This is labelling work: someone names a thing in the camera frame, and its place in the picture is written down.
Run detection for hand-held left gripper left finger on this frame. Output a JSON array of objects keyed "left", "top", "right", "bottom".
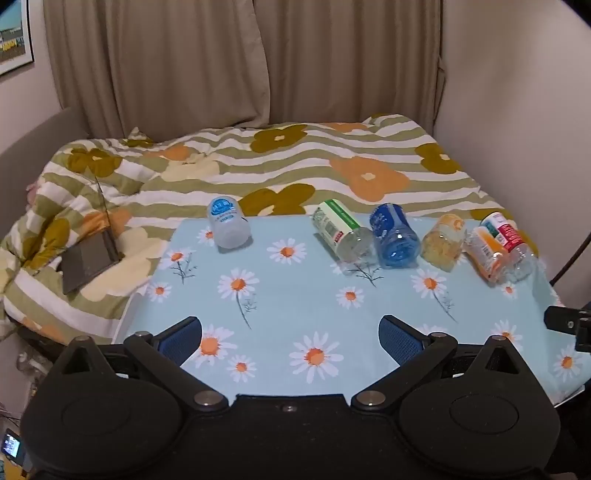
[{"left": 55, "top": 316, "right": 230, "bottom": 412}]

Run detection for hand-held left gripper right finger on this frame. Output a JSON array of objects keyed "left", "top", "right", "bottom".
[{"left": 352, "top": 315, "right": 527, "bottom": 412}]

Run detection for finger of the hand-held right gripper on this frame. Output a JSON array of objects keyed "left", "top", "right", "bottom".
[{"left": 543, "top": 301, "right": 591, "bottom": 354}]

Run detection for clear cup orange red label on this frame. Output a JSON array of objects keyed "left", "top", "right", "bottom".
[{"left": 464, "top": 211, "right": 539, "bottom": 284}]

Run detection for blue plastic bottle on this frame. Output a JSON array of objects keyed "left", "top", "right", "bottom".
[{"left": 369, "top": 202, "right": 420, "bottom": 269}]

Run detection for clear cup with yellow label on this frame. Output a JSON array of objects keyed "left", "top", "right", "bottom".
[{"left": 421, "top": 213, "right": 466, "bottom": 268}]

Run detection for clear cup with green label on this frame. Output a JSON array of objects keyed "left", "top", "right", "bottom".
[{"left": 312, "top": 199, "right": 375, "bottom": 266}]

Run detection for white cup with blue label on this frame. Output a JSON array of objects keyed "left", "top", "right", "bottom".
[{"left": 206, "top": 196, "right": 252, "bottom": 250}]

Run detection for light blue daisy tablecloth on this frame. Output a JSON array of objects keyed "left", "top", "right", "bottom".
[{"left": 113, "top": 215, "right": 591, "bottom": 407}]

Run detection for dark grey laptop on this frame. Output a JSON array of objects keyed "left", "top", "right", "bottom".
[{"left": 60, "top": 228, "right": 124, "bottom": 296}]

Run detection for small phone with lit screen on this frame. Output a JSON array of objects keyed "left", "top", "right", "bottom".
[{"left": 0, "top": 428, "right": 24, "bottom": 472}]

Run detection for striped floral blanket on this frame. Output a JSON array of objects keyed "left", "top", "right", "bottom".
[{"left": 0, "top": 113, "right": 541, "bottom": 344}]

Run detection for grey bed headboard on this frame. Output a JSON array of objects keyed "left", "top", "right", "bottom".
[{"left": 0, "top": 107, "right": 89, "bottom": 243}]

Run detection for beige curtain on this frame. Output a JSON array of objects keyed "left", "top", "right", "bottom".
[
  {"left": 253, "top": 0, "right": 446, "bottom": 134},
  {"left": 43, "top": 0, "right": 271, "bottom": 139}
]

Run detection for black cable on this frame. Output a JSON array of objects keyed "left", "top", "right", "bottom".
[{"left": 549, "top": 225, "right": 591, "bottom": 288}]

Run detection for framed wall picture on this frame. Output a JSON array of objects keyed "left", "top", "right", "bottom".
[{"left": 0, "top": 0, "right": 36, "bottom": 77}]

